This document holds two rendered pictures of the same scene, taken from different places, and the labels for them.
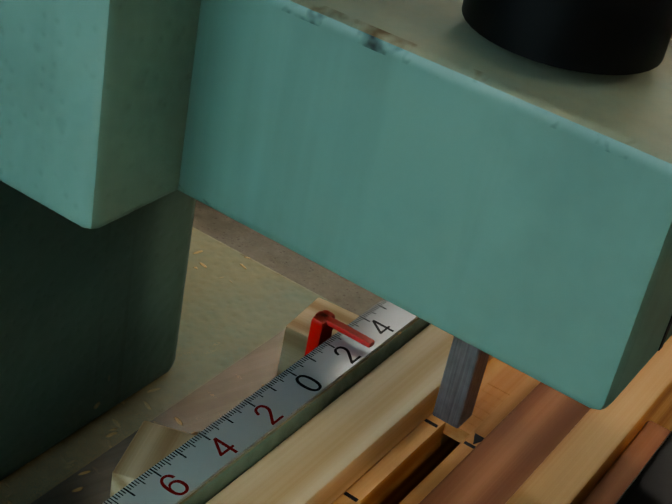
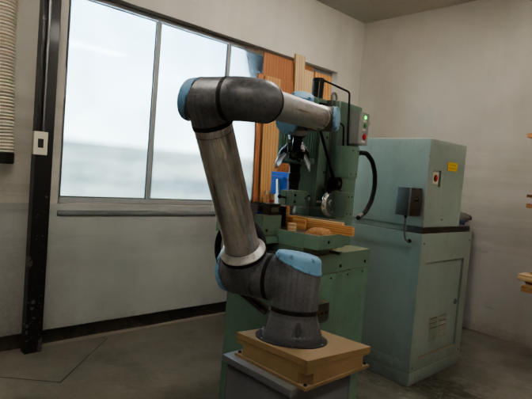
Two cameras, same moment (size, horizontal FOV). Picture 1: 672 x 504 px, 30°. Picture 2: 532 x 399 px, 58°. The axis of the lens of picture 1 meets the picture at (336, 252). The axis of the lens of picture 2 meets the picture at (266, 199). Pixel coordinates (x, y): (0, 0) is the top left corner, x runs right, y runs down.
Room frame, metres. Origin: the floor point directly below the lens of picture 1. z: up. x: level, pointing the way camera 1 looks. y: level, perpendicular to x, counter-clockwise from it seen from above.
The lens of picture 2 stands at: (0.59, -2.27, 1.13)
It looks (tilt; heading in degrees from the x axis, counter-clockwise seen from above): 3 degrees down; 101
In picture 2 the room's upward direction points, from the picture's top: 5 degrees clockwise
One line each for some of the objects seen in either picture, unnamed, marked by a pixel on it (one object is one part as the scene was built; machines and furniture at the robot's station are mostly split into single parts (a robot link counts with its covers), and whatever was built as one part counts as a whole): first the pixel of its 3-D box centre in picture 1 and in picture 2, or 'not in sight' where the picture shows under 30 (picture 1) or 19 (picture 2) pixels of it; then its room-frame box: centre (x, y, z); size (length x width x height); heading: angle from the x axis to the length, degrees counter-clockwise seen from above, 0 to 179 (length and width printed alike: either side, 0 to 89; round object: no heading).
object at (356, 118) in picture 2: not in sight; (359, 128); (0.57, 0.17, 1.40); 0.10 x 0.06 x 0.16; 62
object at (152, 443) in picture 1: (160, 485); not in sight; (0.38, 0.05, 0.82); 0.04 x 0.03 x 0.03; 172
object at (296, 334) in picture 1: (335, 354); not in sight; (0.50, -0.01, 0.82); 0.04 x 0.03 x 0.03; 68
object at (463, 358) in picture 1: (470, 349); not in sight; (0.30, -0.04, 0.97); 0.01 x 0.01 x 0.05; 62
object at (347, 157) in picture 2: not in sight; (347, 162); (0.53, 0.07, 1.23); 0.09 x 0.08 x 0.15; 62
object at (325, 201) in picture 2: not in sight; (328, 203); (0.47, 0.01, 1.02); 0.12 x 0.03 x 0.12; 62
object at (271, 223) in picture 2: not in sight; (260, 223); (0.18, -0.20, 0.92); 0.15 x 0.13 x 0.09; 152
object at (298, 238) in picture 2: not in sight; (271, 232); (0.22, -0.13, 0.87); 0.61 x 0.30 x 0.06; 152
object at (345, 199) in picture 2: not in sight; (340, 204); (0.52, 0.04, 1.02); 0.09 x 0.07 x 0.12; 152
